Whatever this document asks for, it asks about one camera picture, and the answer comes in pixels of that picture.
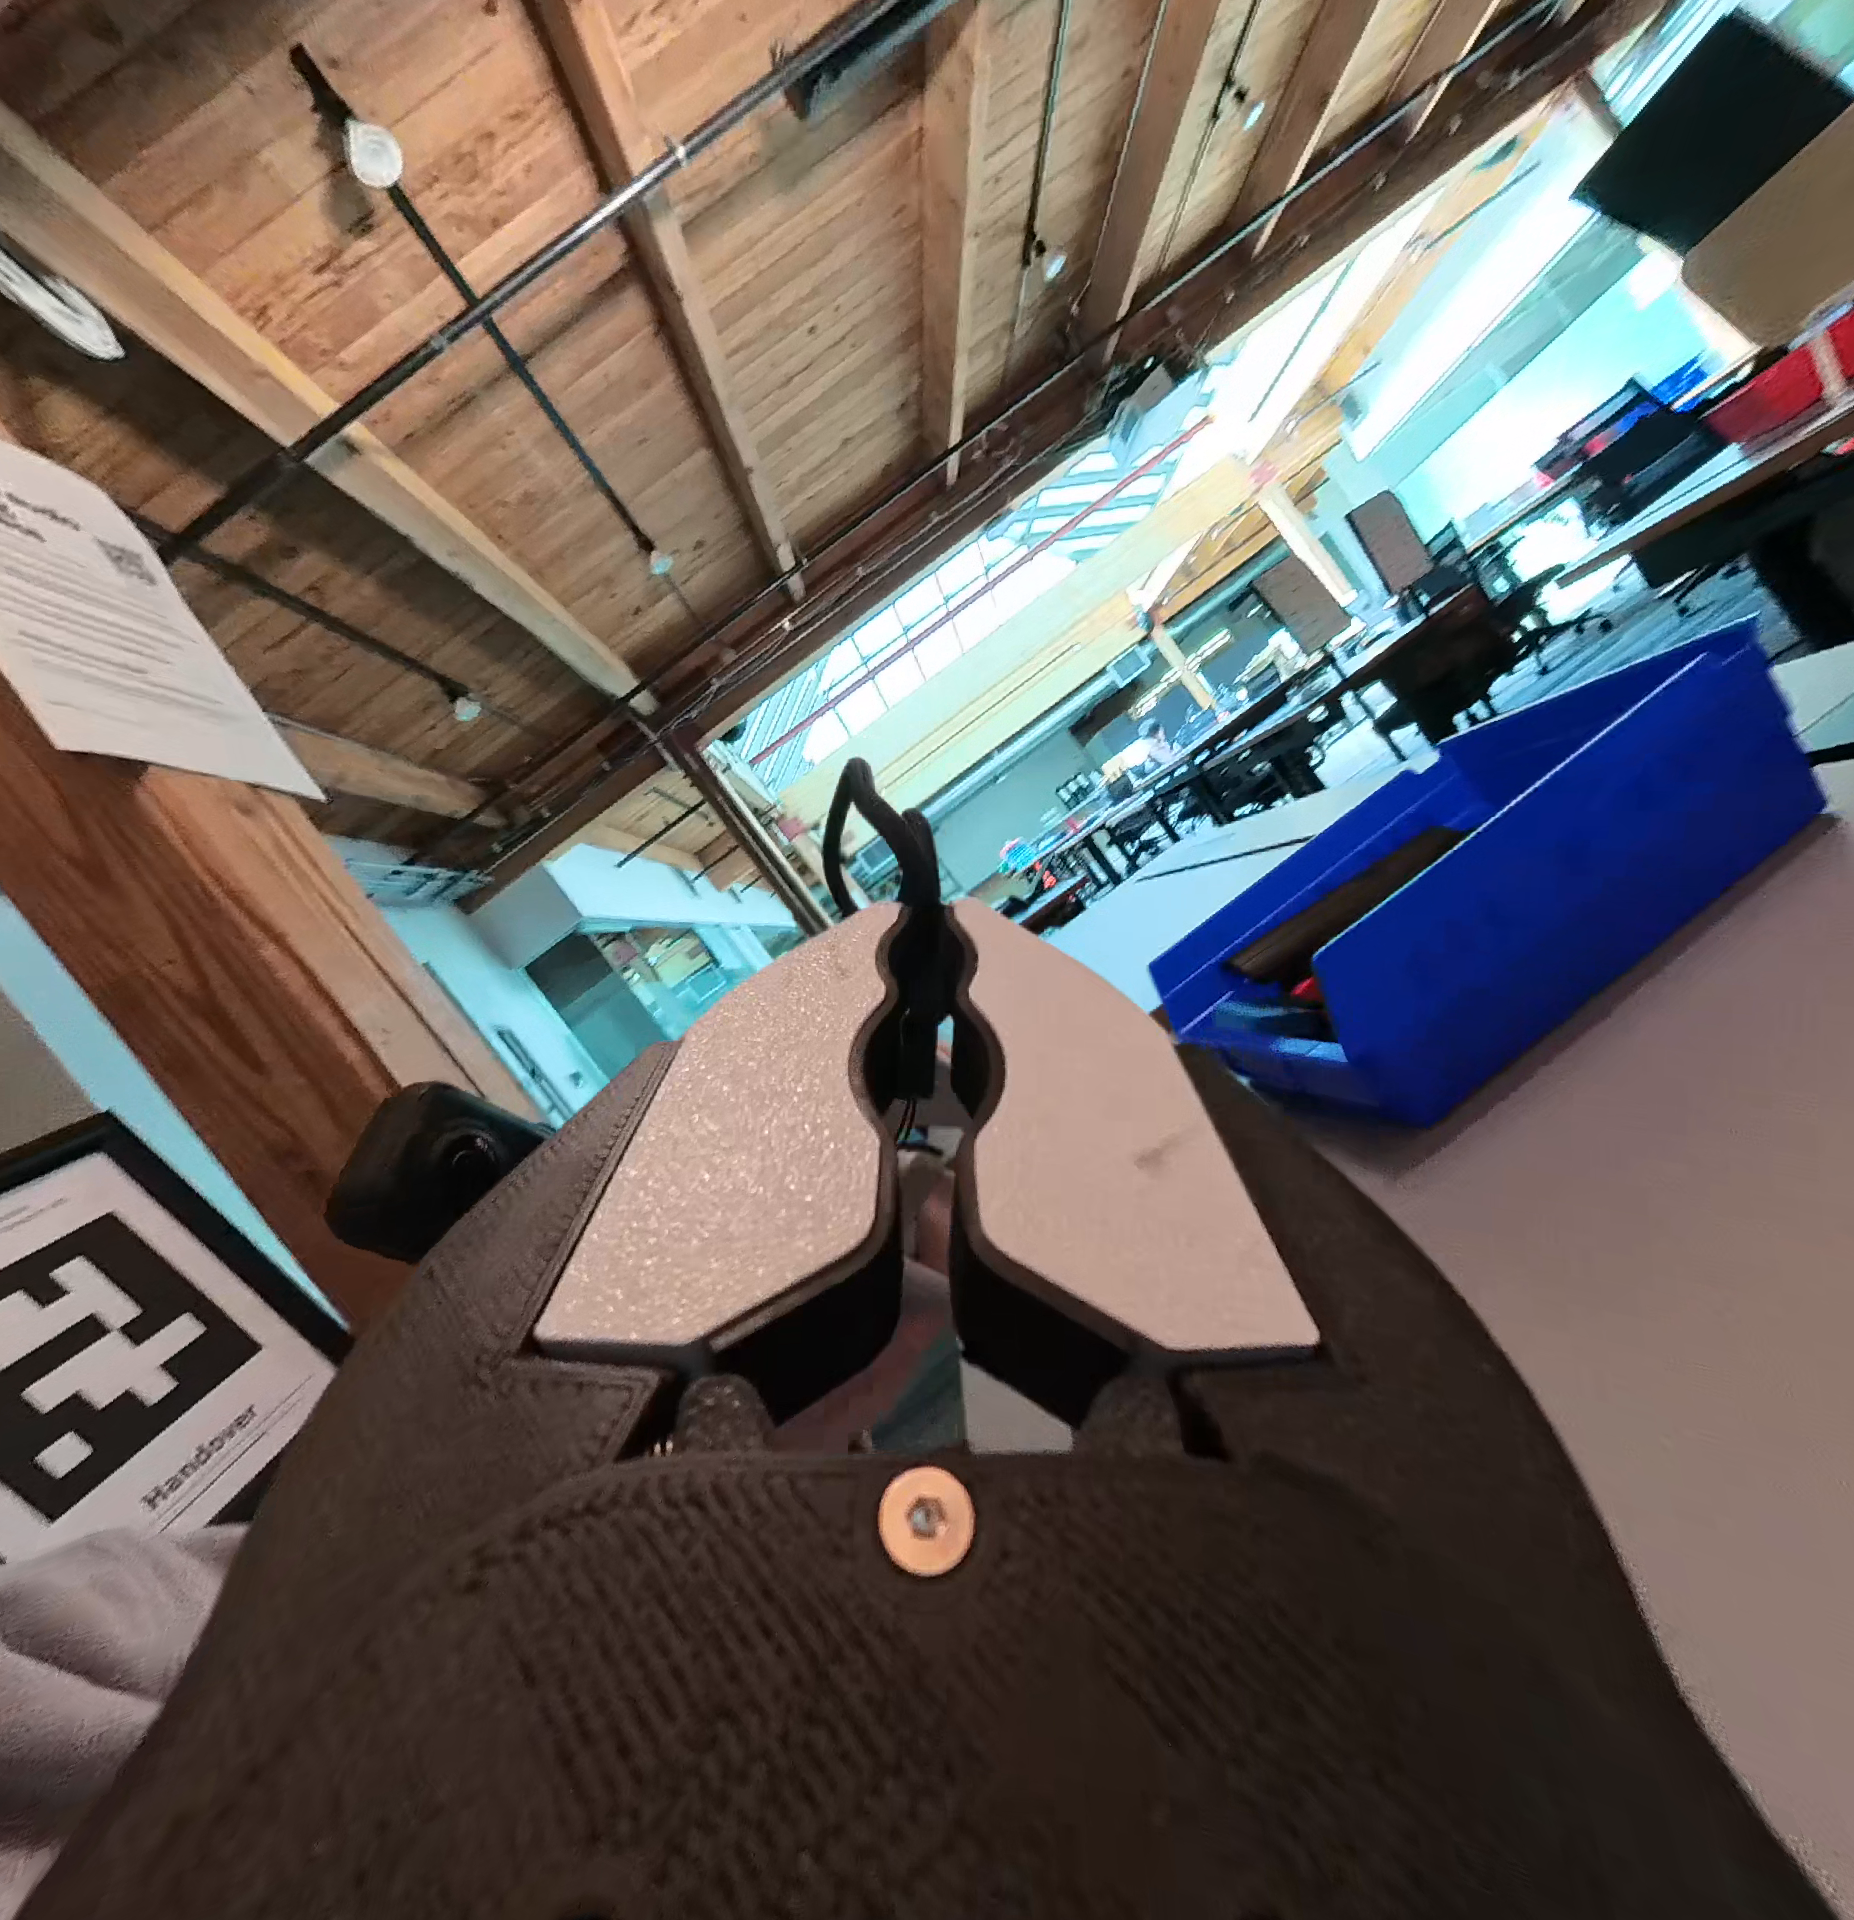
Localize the grey desk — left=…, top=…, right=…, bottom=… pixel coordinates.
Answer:
left=956, top=629, right=1854, bottom=1920

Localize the blue plastic bin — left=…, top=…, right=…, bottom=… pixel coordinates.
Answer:
left=1148, top=618, right=1830, bottom=1129

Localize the red plastic bin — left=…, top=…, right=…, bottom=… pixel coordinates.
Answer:
left=1705, top=322, right=1854, bottom=448

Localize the black cable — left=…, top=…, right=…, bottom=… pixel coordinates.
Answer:
left=817, top=755, right=962, bottom=1150

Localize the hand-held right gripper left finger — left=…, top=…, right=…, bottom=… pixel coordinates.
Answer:
left=534, top=904, right=931, bottom=1421

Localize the ceiling projector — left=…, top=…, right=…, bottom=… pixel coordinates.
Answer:
left=1091, top=348, right=1218, bottom=439

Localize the round white ceiling fixture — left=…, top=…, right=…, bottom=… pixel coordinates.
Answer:
left=0, top=209, right=125, bottom=365

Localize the person's left forearm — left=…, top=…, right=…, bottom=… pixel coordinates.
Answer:
left=0, top=1522, right=254, bottom=1920

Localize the white paper notice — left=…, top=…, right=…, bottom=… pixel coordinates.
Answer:
left=0, top=424, right=330, bottom=804

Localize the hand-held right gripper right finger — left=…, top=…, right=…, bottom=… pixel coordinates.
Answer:
left=938, top=899, right=1326, bottom=1429

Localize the document stand with black sheet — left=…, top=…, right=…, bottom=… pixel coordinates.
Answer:
left=1567, top=5, right=1854, bottom=354

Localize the framed marker sign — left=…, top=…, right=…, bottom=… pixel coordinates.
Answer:
left=0, top=1111, right=353, bottom=1569

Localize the wooden post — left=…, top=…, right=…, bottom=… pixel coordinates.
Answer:
left=0, top=374, right=562, bottom=1338

